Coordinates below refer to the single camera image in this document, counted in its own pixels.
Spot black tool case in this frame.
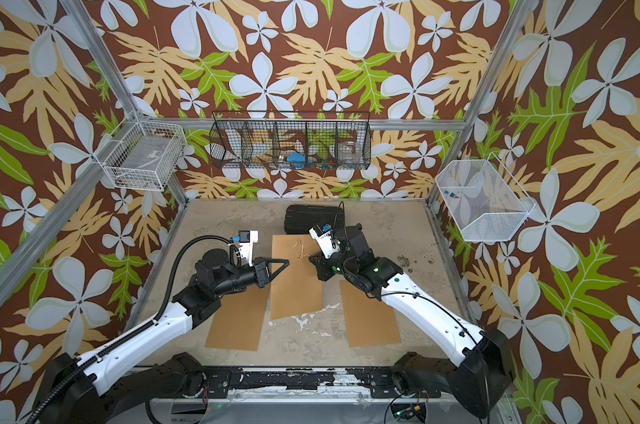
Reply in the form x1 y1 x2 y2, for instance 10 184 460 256
284 204 346 235

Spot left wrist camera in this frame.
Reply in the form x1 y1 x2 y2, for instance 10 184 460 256
233 230 259 266

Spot white wire basket right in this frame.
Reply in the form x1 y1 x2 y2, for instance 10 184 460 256
436 154 536 244

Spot brown file bag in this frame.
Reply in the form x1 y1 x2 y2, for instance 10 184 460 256
270 235 323 320
339 280 401 348
205 286 270 352

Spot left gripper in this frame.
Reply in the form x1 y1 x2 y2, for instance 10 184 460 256
212 256 288 299

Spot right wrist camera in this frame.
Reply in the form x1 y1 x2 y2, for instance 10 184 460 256
309 224 340 260

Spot white wire basket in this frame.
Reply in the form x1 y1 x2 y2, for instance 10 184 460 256
436 154 536 244
99 120 187 192

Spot blue item in basket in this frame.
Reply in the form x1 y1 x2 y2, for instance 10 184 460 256
286 152 307 170

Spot black wire basket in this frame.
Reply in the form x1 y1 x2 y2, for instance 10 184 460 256
207 111 373 170

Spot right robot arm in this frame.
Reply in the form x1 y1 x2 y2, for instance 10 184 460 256
309 224 514 420

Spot white wire basket left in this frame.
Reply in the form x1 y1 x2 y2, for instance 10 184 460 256
99 120 187 192

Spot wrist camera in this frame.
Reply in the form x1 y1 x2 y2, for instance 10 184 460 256
233 230 259 266
309 224 340 260

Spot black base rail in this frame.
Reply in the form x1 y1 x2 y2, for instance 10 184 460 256
157 365 442 399

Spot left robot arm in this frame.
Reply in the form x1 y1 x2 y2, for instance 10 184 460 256
26 231 290 423

